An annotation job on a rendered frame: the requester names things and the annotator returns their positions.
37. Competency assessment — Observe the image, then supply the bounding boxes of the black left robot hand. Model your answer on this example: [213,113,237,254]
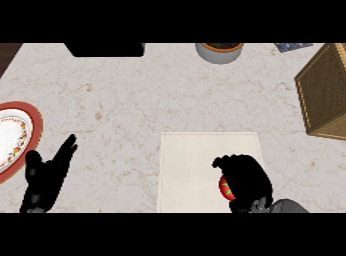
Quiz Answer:
[18,133,80,214]

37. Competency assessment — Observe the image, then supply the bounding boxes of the blue printed card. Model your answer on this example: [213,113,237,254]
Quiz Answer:
[273,43,315,54]

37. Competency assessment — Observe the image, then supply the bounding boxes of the red-rimmed white plate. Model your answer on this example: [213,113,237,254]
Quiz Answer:
[0,100,45,193]

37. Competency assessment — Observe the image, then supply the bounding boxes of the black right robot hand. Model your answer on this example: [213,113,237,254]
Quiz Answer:
[210,154,275,214]

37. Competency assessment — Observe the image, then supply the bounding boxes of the brown wicker basket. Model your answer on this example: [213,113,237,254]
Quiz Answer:
[294,43,346,144]

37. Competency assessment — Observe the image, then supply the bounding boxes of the grey pot with orange rim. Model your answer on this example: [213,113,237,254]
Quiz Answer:
[195,43,245,65]

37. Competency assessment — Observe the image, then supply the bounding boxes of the cream placemat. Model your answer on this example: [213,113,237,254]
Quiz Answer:
[155,131,266,214]

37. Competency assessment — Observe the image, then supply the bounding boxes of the black appliance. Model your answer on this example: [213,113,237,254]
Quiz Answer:
[64,43,147,58]

